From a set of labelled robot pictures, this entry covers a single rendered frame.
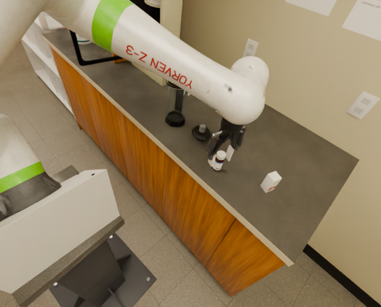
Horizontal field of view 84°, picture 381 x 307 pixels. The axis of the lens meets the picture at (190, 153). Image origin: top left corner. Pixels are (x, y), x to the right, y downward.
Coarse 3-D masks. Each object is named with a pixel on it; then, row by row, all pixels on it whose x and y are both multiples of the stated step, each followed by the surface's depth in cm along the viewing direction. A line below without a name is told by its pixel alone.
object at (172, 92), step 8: (168, 88) 92; (168, 96) 94; (176, 96) 92; (184, 96) 93; (168, 104) 97; (176, 104) 95; (184, 104) 97; (168, 112) 100; (176, 112) 98; (184, 112) 101; (176, 120) 102
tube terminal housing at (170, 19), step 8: (160, 0) 97; (168, 0) 97; (176, 0) 100; (160, 8) 99; (168, 8) 99; (176, 8) 102; (160, 16) 102; (168, 16) 102; (176, 16) 105; (168, 24) 105; (176, 24) 108; (176, 32) 111; (144, 72) 134; (152, 72) 128; (160, 80) 126
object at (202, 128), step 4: (196, 128) 101; (200, 128) 98; (204, 128) 97; (192, 132) 100; (196, 132) 99; (200, 132) 99; (204, 132) 99; (208, 132) 100; (196, 136) 98; (200, 136) 98; (204, 136) 98; (208, 136) 99; (200, 140) 100
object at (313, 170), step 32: (64, 32) 160; (96, 64) 135; (128, 64) 140; (128, 96) 117; (160, 96) 120; (192, 96) 124; (160, 128) 103; (192, 128) 106; (256, 128) 112; (288, 128) 115; (192, 160) 92; (224, 160) 94; (256, 160) 96; (288, 160) 99; (320, 160) 101; (352, 160) 104; (224, 192) 83; (256, 192) 85; (288, 192) 87; (320, 192) 89; (256, 224) 76; (288, 224) 77; (288, 256) 70
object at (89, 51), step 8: (72, 40) 111; (80, 40) 113; (88, 40) 115; (80, 48) 116; (88, 48) 118; (96, 48) 120; (88, 56) 121; (96, 56) 123; (104, 56) 126; (112, 56) 129
